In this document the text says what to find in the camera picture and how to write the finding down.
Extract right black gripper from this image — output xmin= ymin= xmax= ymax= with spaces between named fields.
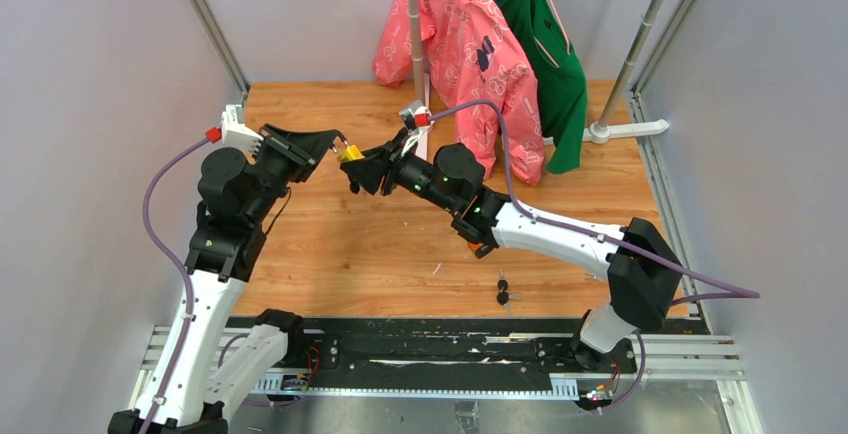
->
xmin=341 ymin=128 xmax=458 ymax=214

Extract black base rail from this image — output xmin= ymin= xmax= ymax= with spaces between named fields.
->
xmin=244 ymin=317 xmax=648 ymax=409

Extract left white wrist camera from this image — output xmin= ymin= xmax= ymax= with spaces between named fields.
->
xmin=220 ymin=104 xmax=263 ymax=153

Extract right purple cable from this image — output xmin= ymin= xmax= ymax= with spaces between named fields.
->
xmin=413 ymin=99 xmax=762 ymax=412

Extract green shirt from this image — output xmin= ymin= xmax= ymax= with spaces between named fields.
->
xmin=494 ymin=0 xmax=588 ymax=174

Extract pink patterned jacket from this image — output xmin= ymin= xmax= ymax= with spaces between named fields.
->
xmin=372 ymin=0 xmax=547 ymax=187

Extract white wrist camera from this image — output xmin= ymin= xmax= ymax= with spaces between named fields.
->
xmin=399 ymin=100 xmax=431 ymax=159
xmin=220 ymin=104 xmax=263 ymax=153

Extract purple cable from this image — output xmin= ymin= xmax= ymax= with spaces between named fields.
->
xmin=135 ymin=127 xmax=223 ymax=434
xmin=413 ymin=99 xmax=762 ymax=412

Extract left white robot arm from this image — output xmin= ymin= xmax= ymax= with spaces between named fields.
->
xmin=107 ymin=124 xmax=346 ymax=433

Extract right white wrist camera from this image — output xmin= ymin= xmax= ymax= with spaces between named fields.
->
xmin=399 ymin=100 xmax=431 ymax=159

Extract orange padlock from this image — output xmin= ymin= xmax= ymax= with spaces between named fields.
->
xmin=468 ymin=242 xmax=497 ymax=259

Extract yellow padlock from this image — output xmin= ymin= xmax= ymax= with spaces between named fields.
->
xmin=331 ymin=132 xmax=364 ymax=164

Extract white clothes rack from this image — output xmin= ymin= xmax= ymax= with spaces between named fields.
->
xmin=407 ymin=0 xmax=669 ymax=144

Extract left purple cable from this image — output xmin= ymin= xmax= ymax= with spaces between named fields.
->
xmin=135 ymin=127 xmax=223 ymax=434

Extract black orange-lock keys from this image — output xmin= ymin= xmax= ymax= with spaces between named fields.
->
xmin=496 ymin=270 xmax=522 ymax=316

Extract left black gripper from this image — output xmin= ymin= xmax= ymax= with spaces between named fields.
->
xmin=246 ymin=123 xmax=336 ymax=225

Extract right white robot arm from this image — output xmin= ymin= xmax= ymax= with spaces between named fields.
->
xmin=339 ymin=142 xmax=681 ymax=372

